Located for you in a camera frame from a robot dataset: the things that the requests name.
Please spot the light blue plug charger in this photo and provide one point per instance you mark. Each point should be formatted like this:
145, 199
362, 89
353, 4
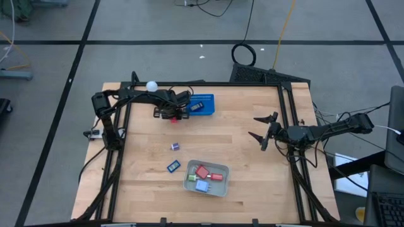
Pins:
202, 186

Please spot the blue plastic mesh basket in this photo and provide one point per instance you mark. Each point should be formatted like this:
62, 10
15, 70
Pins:
208, 108

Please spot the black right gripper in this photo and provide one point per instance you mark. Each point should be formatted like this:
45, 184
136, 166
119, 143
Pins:
279, 132

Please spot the small red plug charger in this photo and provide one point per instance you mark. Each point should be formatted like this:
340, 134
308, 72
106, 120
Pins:
216, 176

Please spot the grey metal stand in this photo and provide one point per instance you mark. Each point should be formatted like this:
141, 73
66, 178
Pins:
15, 75

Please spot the small green plug adapter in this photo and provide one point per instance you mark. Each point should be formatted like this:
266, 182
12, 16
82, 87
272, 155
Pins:
192, 177

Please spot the grey laptop with keyboard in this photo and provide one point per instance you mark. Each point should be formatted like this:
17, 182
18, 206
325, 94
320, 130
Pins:
391, 211

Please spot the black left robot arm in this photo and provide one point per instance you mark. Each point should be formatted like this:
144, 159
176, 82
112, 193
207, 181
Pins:
139, 94

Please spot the green bag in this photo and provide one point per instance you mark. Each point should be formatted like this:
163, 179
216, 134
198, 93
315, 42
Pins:
15, 9

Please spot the silver metal bracket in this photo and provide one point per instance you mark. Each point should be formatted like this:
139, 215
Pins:
288, 225
118, 225

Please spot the black desk leg bar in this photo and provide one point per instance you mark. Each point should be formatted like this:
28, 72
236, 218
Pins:
356, 165

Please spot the black floor equipment foot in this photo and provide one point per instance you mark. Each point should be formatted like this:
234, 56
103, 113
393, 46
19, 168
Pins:
3, 107

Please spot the small purple plug adapter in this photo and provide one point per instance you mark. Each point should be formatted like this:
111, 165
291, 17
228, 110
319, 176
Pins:
175, 146

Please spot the yellow cup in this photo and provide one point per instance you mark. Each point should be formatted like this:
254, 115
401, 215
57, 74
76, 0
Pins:
360, 214

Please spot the white paper sheet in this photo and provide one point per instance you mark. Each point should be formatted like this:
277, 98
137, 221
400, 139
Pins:
350, 186

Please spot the pinkish red plug adapter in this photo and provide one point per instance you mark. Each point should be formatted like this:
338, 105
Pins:
173, 120

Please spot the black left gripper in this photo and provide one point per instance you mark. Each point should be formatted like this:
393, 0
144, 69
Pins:
167, 113

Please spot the grey plastic tray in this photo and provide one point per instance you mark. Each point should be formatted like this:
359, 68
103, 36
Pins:
221, 189

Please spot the grey monitor back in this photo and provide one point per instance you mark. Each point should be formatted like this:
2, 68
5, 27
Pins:
396, 126

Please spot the black mesh panel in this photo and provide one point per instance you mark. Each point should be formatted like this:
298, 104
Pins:
252, 74

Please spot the large red square charger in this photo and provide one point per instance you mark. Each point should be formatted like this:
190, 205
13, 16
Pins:
202, 171

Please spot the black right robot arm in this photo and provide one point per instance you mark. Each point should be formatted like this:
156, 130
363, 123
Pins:
331, 127

